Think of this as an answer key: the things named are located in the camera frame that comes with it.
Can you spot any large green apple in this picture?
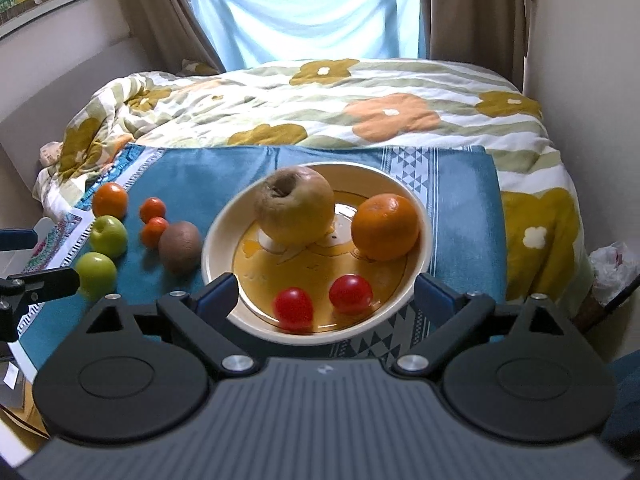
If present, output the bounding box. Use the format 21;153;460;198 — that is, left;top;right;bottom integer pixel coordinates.
75;252;117;301

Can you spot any brown kiwi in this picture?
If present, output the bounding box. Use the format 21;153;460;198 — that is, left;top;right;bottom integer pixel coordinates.
158;221;203;275

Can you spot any small green apple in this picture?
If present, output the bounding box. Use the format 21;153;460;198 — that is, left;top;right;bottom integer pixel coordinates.
89;214;128;259

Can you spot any red tomato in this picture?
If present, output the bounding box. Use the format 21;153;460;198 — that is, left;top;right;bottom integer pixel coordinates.
272;287;314;333
329;274;373;315

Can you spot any small tangerine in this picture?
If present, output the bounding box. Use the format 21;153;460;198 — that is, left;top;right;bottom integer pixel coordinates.
139;197;166;224
140;217;169;249

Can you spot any large orange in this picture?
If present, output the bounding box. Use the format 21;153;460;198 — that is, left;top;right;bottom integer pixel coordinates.
91;182;128;220

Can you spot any blue patterned towel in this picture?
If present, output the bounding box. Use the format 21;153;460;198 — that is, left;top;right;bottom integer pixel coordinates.
20;144;506;370

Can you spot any orange in bowl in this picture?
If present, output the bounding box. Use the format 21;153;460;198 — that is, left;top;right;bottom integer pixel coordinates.
352;193;421;261

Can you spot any cream yellow bowl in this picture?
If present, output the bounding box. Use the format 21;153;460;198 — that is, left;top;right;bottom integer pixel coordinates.
201;162;433;347

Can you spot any yellowish brown apple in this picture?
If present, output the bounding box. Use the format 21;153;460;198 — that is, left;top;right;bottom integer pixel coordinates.
254;166;335;247

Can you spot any white plastic bag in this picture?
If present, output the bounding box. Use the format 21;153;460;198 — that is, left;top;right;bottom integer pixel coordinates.
589;242;639;306

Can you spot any floral striped duvet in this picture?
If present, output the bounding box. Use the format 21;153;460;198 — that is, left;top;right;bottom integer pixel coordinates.
34;58;593;315

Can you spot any brown curtain left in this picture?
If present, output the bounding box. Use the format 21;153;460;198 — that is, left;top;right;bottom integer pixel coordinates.
118;0;224;74

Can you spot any brown curtain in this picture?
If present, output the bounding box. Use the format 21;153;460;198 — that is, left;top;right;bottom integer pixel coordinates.
118;0;224;74
420;0;527;89

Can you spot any brown curtain right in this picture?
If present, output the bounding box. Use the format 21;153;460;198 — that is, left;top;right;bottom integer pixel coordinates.
420;0;527;89

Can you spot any light blue window cloth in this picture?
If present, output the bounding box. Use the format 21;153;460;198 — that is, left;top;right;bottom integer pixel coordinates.
189;0;427;72

